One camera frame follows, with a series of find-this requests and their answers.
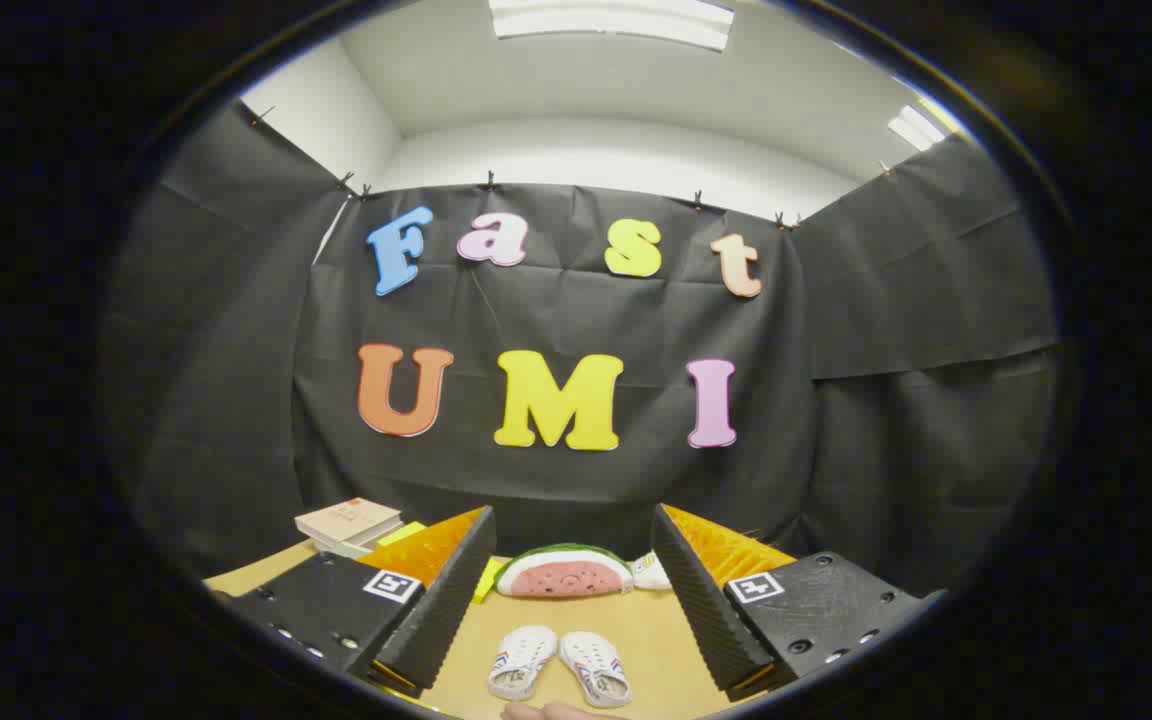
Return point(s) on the white canvas shoe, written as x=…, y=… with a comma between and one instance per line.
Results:
x=524, y=655
x=596, y=665

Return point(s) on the grey book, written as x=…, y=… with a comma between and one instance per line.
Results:
x=341, y=547

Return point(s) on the small ceiling light panel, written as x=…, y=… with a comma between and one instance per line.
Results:
x=914, y=128

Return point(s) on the watermelon slice plush toy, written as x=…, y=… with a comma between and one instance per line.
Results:
x=564, y=575

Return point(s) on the yellow book with red circle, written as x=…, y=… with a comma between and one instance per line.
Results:
x=401, y=533

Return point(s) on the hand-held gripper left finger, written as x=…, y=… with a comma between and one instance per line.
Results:
x=446, y=610

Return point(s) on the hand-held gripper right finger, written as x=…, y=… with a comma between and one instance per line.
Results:
x=701, y=610

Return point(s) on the long ceiling light panel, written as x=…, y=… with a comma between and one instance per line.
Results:
x=611, y=20

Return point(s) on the small white plush toy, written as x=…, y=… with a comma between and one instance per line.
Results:
x=650, y=572

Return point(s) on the beige cover book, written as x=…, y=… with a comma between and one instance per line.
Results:
x=348, y=518

